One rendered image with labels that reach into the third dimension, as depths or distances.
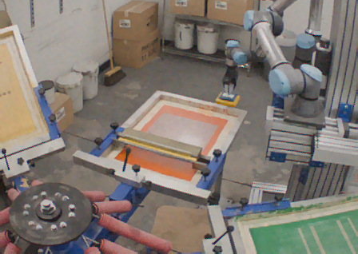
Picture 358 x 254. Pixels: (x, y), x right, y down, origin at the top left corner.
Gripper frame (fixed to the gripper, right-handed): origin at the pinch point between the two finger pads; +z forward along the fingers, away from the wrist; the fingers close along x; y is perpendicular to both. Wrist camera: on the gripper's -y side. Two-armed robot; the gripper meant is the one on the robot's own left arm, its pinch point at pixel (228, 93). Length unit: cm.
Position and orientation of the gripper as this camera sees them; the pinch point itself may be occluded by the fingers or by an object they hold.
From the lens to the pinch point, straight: 260.0
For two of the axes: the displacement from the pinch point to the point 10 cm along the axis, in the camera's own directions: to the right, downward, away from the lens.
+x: -9.2, -2.3, 3.2
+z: -0.3, 8.5, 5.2
